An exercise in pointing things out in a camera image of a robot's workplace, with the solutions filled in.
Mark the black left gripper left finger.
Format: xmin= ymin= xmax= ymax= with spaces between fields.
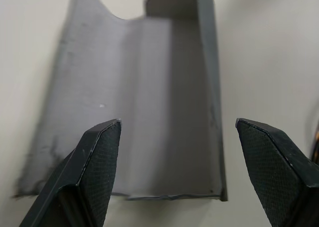
xmin=18 ymin=117 xmax=123 ymax=227

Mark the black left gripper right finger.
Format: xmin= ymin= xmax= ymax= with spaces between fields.
xmin=235 ymin=117 xmax=319 ymax=227

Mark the grey glasses case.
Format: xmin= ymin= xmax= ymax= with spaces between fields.
xmin=9 ymin=0 xmax=229 ymax=203

